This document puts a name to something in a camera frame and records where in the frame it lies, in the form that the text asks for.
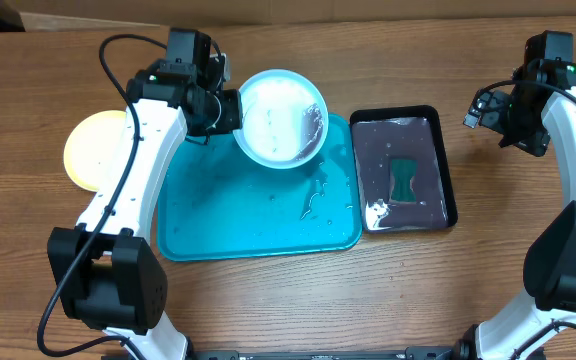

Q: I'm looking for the light blue plate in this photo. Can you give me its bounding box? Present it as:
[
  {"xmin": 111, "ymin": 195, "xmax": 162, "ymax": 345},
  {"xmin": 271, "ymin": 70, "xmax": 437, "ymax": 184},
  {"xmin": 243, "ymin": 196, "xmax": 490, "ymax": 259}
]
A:
[{"xmin": 233, "ymin": 69, "xmax": 329, "ymax": 169}]

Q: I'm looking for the yellow-rimmed plate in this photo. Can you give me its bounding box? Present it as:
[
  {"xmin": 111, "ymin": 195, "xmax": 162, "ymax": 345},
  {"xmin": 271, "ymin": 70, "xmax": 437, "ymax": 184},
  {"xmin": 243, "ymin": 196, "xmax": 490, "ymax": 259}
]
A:
[{"xmin": 63, "ymin": 110, "xmax": 126, "ymax": 192}]

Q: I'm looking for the green scrubbing sponge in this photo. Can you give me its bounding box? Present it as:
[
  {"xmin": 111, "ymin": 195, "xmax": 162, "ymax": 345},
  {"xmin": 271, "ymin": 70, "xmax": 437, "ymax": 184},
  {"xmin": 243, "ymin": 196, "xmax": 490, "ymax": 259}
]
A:
[{"xmin": 390, "ymin": 158, "xmax": 417, "ymax": 203}]

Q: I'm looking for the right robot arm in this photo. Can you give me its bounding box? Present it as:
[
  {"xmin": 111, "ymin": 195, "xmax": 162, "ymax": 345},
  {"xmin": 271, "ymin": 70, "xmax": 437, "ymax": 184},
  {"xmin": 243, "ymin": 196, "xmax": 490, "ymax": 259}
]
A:
[{"xmin": 451, "ymin": 30, "xmax": 576, "ymax": 359}]

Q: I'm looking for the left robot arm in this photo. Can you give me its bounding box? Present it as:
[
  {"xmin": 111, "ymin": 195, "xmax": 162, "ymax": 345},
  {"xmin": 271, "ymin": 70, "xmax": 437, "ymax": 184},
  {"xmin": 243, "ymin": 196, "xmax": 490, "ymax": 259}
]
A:
[{"xmin": 36, "ymin": 28, "xmax": 243, "ymax": 359}]

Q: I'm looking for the teal plastic tray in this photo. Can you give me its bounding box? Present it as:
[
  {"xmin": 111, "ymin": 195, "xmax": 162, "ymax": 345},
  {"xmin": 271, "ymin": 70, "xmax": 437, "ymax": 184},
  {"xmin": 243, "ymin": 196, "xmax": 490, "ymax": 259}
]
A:
[{"xmin": 157, "ymin": 115, "xmax": 362, "ymax": 262}]

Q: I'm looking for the black plastic tray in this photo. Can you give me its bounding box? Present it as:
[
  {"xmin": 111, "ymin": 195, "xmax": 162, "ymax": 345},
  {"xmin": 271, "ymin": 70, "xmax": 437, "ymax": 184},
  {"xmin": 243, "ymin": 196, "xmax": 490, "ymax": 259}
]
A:
[{"xmin": 349, "ymin": 105, "xmax": 458, "ymax": 233}]

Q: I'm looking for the cardboard backdrop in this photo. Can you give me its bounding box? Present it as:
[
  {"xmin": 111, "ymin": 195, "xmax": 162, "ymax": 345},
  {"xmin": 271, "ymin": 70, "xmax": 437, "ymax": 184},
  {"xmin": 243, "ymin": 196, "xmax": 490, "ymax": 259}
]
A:
[{"xmin": 10, "ymin": 0, "xmax": 576, "ymax": 27}]

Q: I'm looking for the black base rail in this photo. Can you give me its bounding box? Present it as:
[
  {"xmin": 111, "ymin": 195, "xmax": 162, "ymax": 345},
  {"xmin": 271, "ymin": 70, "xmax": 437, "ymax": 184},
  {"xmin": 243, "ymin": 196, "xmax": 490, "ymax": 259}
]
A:
[{"xmin": 191, "ymin": 346, "xmax": 452, "ymax": 360}]

